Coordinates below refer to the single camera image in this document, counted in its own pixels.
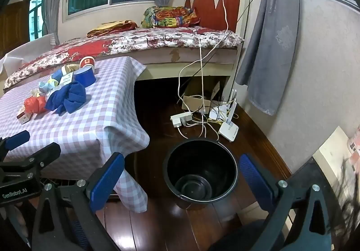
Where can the black plastic bucket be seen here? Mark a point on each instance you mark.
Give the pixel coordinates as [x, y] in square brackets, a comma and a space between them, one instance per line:
[197, 161]

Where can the red white packet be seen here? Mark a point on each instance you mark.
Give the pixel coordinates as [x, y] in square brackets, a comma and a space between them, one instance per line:
[355, 142]

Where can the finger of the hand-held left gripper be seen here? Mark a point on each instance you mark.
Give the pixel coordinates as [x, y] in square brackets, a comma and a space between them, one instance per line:
[17, 139]
[46, 152]

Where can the cardboard box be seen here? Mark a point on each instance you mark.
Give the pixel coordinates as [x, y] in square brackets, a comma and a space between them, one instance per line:
[194, 103]

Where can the blue paper cup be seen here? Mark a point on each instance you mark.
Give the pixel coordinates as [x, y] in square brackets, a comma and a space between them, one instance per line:
[84, 78]

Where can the red white cigarette box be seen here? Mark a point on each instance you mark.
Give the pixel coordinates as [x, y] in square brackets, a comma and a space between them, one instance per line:
[24, 117]

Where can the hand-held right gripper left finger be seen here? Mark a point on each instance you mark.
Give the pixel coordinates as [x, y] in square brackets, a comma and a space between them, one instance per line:
[105, 180]

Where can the white tissue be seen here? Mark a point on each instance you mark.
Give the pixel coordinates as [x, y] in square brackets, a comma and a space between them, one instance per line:
[36, 92]

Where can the green white carton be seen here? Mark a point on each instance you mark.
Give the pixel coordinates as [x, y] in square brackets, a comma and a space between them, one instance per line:
[67, 78]

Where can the wooden door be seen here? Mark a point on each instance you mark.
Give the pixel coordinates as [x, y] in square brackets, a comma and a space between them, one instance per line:
[14, 28]

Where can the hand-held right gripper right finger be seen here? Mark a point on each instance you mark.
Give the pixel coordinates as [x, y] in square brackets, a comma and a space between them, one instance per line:
[254, 180]

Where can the red floral bedspread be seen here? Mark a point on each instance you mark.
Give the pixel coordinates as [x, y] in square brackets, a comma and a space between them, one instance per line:
[126, 40]

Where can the purple checkered tablecloth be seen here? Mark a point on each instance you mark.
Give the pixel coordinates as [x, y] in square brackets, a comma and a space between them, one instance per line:
[84, 127]

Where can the colourful printed pillow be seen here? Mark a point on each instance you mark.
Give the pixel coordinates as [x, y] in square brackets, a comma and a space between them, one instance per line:
[168, 17]

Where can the red paper cup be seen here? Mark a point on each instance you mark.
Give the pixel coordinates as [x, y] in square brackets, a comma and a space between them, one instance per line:
[87, 62]

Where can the white cover sheet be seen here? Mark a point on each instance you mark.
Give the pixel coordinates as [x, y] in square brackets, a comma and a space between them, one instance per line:
[31, 48]

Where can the green barred window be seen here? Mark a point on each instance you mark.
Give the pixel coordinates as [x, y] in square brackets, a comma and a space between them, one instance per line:
[38, 14]

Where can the dark blue cloth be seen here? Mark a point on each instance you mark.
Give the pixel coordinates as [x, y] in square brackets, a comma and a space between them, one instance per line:
[70, 96]

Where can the folded yellow red blanket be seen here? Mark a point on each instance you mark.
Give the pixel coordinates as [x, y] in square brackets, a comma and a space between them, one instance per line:
[112, 27]

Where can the bed with pink mattress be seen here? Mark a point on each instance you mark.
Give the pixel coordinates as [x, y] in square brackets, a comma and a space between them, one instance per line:
[182, 55]

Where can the grey patterned curtain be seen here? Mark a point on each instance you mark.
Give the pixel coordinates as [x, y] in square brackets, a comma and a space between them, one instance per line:
[272, 42]

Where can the white power strip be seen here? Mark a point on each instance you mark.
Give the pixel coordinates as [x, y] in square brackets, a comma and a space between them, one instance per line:
[181, 120]

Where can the orange plastic bag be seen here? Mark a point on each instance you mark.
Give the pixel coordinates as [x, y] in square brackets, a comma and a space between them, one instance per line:
[33, 104]

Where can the white network box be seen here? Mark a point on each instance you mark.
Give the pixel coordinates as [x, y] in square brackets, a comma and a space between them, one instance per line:
[216, 113]

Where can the white board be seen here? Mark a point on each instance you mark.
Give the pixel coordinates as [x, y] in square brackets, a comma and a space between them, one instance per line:
[332, 149]

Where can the white router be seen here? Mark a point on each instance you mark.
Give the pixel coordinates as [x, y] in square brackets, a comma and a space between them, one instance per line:
[228, 128]

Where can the yellow cloth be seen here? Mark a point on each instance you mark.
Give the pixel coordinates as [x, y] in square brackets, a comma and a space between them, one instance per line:
[53, 80]

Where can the red white headboard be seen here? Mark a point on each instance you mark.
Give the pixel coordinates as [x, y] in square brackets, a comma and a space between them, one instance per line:
[208, 6]

